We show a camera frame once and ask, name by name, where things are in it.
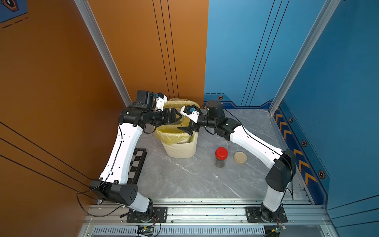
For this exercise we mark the beige jar lid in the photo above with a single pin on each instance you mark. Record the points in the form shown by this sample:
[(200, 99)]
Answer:
[(240, 157)]

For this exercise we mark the aluminium corner post right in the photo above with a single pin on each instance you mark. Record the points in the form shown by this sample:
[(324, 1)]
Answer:
[(315, 32)]

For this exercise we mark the green circuit board right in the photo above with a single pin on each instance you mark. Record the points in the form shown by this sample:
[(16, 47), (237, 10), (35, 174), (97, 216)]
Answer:
[(279, 229)]

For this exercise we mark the cream waste basket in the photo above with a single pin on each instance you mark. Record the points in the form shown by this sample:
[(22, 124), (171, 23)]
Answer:
[(181, 151)]

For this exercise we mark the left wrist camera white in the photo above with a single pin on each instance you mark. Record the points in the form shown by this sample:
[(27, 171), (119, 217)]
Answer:
[(161, 99)]

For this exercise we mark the black white checkerboard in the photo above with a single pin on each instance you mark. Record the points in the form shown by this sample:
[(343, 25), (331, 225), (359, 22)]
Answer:
[(136, 165)]

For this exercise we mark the aluminium corner post left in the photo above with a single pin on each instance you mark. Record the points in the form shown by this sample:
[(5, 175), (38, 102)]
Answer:
[(97, 36)]

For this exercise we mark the aluminium corner post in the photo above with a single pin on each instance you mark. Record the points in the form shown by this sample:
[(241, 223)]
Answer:
[(97, 36), (315, 32)]

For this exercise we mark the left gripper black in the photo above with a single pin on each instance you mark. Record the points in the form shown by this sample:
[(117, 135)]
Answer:
[(167, 120)]

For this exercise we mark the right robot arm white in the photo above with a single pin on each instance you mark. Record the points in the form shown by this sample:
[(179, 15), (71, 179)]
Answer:
[(281, 163)]

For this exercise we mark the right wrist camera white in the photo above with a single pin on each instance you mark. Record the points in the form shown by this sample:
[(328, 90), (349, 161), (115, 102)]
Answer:
[(192, 112)]

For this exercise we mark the glass jar red lid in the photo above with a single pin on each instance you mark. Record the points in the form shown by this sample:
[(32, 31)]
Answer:
[(221, 155)]

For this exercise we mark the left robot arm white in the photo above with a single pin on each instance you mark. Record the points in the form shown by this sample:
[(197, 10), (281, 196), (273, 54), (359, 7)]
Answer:
[(112, 185)]

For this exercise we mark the green circuit board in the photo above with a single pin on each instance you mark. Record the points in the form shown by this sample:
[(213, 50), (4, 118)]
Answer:
[(279, 229), (145, 231)]

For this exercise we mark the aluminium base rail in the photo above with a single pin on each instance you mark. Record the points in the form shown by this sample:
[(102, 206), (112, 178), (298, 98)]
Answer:
[(228, 217)]

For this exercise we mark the green circuit board left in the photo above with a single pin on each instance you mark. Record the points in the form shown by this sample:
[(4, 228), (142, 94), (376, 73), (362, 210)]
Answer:
[(145, 231)]

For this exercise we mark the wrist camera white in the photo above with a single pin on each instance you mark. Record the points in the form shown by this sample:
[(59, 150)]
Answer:
[(192, 112), (161, 99)]

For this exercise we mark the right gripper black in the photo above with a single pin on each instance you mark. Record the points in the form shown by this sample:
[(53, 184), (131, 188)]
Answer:
[(193, 125)]

